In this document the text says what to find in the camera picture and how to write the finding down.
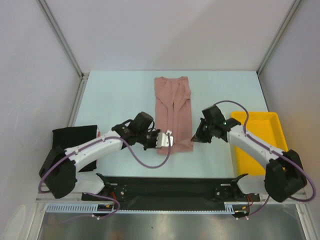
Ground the pink t shirt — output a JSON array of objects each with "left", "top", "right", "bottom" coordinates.
[{"left": 154, "top": 76, "right": 194, "bottom": 154}]

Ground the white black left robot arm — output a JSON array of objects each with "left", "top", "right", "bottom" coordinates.
[{"left": 39, "top": 112, "right": 172, "bottom": 200}]

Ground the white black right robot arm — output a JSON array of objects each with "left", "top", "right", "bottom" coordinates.
[{"left": 191, "top": 105, "right": 307, "bottom": 203}]

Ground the yellow plastic tray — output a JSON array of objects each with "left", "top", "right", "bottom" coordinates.
[{"left": 230, "top": 111, "right": 289, "bottom": 176}]

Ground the folded black t shirt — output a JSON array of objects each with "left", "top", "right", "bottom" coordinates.
[{"left": 51, "top": 124, "right": 99, "bottom": 173}]

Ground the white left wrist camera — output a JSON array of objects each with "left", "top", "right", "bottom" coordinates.
[{"left": 155, "top": 130, "right": 174, "bottom": 149}]

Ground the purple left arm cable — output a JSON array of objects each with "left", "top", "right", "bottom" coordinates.
[{"left": 37, "top": 131, "right": 174, "bottom": 193}]

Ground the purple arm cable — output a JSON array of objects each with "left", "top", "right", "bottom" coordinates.
[
  {"left": 37, "top": 131, "right": 174, "bottom": 193},
  {"left": 213, "top": 100, "right": 316, "bottom": 202}
]

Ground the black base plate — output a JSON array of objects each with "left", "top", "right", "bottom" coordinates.
[{"left": 82, "top": 175, "right": 261, "bottom": 211}]

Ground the white slotted cable duct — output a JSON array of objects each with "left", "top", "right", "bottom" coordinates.
[{"left": 46, "top": 201, "right": 249, "bottom": 215}]

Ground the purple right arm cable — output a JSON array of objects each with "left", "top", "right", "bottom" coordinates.
[{"left": 213, "top": 100, "right": 316, "bottom": 202}]

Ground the aluminium frame rail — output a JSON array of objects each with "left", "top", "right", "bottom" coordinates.
[{"left": 36, "top": 183, "right": 307, "bottom": 204}]

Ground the right aluminium corner post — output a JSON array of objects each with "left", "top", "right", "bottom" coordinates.
[{"left": 256, "top": 0, "right": 304, "bottom": 77}]

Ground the aluminium corner post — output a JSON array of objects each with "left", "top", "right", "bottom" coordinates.
[
  {"left": 36, "top": 0, "right": 84, "bottom": 79},
  {"left": 256, "top": 0, "right": 304, "bottom": 77}
]

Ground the left aluminium corner post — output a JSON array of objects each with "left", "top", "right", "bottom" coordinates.
[{"left": 36, "top": 0, "right": 84, "bottom": 79}]

